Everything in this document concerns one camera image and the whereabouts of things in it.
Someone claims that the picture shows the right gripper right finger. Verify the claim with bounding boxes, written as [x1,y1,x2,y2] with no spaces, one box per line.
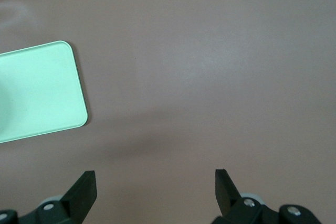
[211,168,321,224]

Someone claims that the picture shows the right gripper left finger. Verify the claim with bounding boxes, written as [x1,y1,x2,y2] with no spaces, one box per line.
[0,170,98,224]

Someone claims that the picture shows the light green rectangular tray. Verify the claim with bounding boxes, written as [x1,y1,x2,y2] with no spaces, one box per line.
[0,40,89,144]

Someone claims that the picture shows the brown table cover mat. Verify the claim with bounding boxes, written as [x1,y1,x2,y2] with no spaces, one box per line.
[0,0,336,224]

